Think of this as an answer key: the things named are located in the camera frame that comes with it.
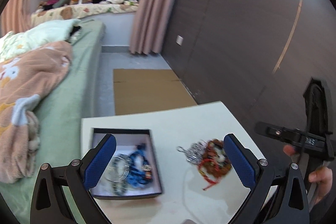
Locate silver bangle bracelet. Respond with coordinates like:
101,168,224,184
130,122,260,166
104,155,132,183

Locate brown walnut bead bracelet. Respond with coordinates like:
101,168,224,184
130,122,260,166
203,138,233,177

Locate red string bracelet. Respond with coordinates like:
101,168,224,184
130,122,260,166
198,157,224,191

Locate blue bead necklace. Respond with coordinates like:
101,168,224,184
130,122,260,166
126,143,154,189

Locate silver chain necklace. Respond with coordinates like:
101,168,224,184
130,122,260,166
176,140,208,164

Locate black jewelry box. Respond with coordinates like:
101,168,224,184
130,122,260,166
91,128,163,200

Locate person's right hand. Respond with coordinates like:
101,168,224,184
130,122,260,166
283,144,333,205

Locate green bed sheet mattress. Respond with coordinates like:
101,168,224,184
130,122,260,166
1,20,105,223

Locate flat brown cardboard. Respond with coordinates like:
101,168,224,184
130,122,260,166
113,69,197,115

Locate pink floral fleece blanket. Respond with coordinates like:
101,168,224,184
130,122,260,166
1,41,72,184

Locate dark wood wardrobe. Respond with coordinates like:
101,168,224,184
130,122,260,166
162,0,336,175

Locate light green quilt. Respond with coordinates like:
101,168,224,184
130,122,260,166
1,19,81,63

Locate floral window seat cushion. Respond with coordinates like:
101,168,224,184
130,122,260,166
31,1,139,27

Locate pink curtain left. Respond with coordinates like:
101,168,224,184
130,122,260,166
1,0,31,36

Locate pink curtain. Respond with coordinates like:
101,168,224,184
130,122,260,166
1,0,31,36
129,0,174,55

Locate pink curtain right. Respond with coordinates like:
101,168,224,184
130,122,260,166
129,0,174,55

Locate white wall switch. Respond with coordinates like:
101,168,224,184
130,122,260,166
176,35,183,46

